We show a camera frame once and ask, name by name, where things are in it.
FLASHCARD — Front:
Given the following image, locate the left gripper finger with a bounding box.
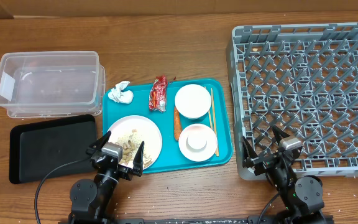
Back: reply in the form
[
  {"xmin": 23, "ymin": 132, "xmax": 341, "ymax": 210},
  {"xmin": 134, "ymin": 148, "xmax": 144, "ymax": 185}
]
[
  {"xmin": 86, "ymin": 131, "xmax": 111, "ymax": 156},
  {"xmin": 132, "ymin": 141, "xmax": 144, "ymax": 177}
]

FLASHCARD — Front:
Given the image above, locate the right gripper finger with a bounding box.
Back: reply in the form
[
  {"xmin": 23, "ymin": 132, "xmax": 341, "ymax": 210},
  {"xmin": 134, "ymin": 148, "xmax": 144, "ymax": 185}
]
[
  {"xmin": 272, "ymin": 125, "xmax": 291, "ymax": 145},
  {"xmin": 242, "ymin": 136, "xmax": 259, "ymax": 168}
]

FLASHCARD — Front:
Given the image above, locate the small white cup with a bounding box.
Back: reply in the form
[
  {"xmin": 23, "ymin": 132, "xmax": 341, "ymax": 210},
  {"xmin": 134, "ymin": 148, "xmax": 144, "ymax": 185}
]
[{"xmin": 187, "ymin": 133, "xmax": 207, "ymax": 151}]

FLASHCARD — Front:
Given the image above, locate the white tissue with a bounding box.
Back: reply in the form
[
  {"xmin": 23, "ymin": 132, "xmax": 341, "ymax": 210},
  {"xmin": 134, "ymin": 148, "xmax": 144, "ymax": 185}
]
[{"xmin": 108, "ymin": 81, "xmax": 134, "ymax": 104}]

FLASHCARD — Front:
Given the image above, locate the orange carrot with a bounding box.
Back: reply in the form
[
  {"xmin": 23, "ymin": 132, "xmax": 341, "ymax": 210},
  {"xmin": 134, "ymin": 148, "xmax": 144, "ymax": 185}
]
[{"xmin": 173, "ymin": 107, "xmax": 182, "ymax": 141}]

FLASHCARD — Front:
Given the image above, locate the red snack wrapper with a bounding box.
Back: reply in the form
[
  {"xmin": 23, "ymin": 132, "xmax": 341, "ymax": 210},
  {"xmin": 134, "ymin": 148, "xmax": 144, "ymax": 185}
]
[{"xmin": 149, "ymin": 75, "xmax": 176, "ymax": 113}]

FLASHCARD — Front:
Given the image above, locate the wooden chopstick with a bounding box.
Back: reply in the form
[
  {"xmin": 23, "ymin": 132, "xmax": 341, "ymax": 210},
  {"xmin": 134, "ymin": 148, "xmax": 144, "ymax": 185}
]
[
  {"xmin": 204, "ymin": 86, "xmax": 218, "ymax": 157},
  {"xmin": 211, "ymin": 88, "xmax": 219, "ymax": 157}
]

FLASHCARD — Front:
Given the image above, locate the white bowl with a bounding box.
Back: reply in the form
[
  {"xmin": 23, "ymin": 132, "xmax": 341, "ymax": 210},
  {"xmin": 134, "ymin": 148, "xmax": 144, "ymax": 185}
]
[{"xmin": 175, "ymin": 84, "xmax": 212, "ymax": 119}]

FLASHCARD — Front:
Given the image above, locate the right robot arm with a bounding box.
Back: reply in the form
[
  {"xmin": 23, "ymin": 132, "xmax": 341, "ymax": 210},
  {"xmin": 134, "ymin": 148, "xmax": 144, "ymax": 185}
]
[{"xmin": 241, "ymin": 125, "xmax": 334, "ymax": 224}]

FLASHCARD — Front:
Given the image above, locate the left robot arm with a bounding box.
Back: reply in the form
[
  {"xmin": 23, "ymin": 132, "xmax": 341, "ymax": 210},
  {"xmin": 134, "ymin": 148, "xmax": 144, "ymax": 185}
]
[{"xmin": 68, "ymin": 131, "xmax": 144, "ymax": 223}]

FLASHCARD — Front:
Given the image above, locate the grey dishwasher rack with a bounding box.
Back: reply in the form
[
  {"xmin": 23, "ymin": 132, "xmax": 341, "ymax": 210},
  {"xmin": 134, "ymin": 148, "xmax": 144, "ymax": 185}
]
[{"xmin": 226, "ymin": 22, "xmax": 358, "ymax": 180}]

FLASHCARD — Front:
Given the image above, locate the clear plastic waste bin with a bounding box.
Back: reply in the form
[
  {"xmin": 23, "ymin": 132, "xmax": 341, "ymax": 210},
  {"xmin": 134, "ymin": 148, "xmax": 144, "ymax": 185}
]
[{"xmin": 0, "ymin": 51, "xmax": 106, "ymax": 118}]

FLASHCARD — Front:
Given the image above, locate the white plate with food scraps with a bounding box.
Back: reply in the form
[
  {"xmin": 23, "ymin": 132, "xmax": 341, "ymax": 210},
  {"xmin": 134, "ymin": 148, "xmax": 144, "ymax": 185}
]
[{"xmin": 108, "ymin": 115, "xmax": 162, "ymax": 170}]

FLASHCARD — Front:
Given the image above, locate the teal plastic serving tray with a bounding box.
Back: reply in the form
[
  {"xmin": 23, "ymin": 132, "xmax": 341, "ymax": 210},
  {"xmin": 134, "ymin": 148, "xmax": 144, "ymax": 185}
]
[{"xmin": 103, "ymin": 78, "xmax": 233, "ymax": 174}]

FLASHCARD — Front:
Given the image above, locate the black plastic tray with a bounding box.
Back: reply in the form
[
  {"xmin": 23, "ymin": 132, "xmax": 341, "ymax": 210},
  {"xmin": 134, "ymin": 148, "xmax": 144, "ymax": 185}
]
[{"xmin": 9, "ymin": 114, "xmax": 97, "ymax": 184}]

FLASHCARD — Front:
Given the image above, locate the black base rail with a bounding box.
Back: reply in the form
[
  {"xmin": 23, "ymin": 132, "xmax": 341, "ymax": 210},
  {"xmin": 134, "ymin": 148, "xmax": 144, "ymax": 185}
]
[{"xmin": 57, "ymin": 214, "xmax": 335, "ymax": 224}]

